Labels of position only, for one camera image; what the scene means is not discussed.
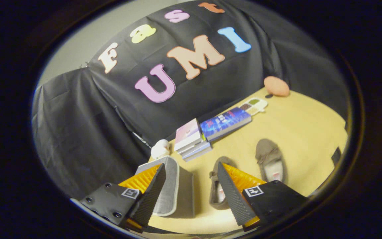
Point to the dark blue book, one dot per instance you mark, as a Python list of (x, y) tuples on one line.
[(224, 122)]

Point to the brown slipper shoe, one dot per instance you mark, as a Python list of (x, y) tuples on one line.
[(269, 156), (215, 196)]

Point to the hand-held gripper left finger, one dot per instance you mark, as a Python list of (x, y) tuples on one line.
[(151, 196)]

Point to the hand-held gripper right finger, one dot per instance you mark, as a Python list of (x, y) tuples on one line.
[(232, 196)]

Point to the pink book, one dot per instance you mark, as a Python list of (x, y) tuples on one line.
[(187, 134)]

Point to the orange fuzzy ball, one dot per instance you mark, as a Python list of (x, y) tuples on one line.
[(276, 86)]

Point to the pale blue book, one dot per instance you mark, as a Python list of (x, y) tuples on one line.
[(197, 150)]

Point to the white compartment tray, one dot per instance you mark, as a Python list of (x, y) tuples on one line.
[(255, 105)]

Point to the black backdrop cloth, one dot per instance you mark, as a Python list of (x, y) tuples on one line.
[(111, 126)]

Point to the grey fabric storage box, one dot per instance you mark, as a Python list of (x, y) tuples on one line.
[(184, 189)]

